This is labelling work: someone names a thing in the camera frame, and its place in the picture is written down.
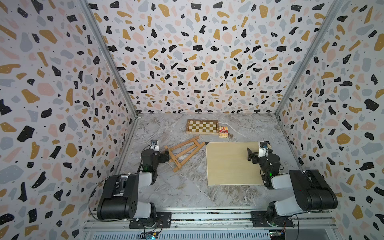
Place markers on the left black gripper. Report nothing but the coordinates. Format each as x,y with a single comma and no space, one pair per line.
163,156

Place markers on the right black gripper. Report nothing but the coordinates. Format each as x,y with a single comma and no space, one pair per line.
254,155

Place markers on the wooden easel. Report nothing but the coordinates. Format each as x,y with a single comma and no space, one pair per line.
183,152

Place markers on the light wooden board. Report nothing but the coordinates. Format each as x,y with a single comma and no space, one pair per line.
228,165

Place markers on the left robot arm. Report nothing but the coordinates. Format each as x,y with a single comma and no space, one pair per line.
119,199

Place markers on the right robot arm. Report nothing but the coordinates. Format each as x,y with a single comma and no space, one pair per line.
311,191

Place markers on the small red white box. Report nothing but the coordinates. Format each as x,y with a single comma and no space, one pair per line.
223,132

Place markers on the wooden chessboard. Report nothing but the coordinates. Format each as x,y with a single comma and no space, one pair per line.
202,127

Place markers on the small electronics board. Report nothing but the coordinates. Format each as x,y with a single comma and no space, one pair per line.
149,236

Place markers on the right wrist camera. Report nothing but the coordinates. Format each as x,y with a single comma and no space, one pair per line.
264,149

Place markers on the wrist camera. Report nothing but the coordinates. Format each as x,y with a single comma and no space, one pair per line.
154,145
264,149

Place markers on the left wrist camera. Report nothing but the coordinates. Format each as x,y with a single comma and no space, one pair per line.
154,145

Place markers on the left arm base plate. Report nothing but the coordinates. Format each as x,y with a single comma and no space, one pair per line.
159,220

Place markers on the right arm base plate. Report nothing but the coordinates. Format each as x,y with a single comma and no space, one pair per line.
263,219

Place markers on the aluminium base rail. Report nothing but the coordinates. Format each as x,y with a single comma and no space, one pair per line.
224,223

